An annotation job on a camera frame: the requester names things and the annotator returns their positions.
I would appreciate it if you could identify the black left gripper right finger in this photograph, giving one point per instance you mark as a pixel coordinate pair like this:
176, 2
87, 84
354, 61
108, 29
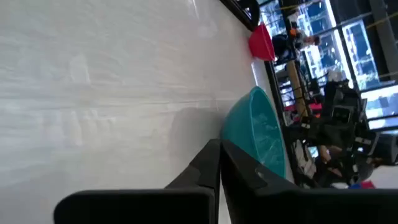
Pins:
280, 205

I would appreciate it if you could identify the lit computer monitor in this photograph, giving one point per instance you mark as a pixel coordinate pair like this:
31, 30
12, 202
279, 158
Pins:
381, 104

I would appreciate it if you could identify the person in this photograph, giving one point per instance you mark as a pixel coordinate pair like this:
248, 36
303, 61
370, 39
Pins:
281, 46

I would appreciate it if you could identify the teal plastic bowl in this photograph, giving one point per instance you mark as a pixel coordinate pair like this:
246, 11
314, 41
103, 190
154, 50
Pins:
248, 124

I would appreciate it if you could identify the tan cardboard tube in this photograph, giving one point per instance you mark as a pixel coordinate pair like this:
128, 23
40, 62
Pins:
297, 87

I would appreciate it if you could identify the red plastic bowl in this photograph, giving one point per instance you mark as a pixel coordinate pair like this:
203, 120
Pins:
259, 43

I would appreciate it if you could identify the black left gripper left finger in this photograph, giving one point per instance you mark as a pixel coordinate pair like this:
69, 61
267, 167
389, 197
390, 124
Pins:
192, 202

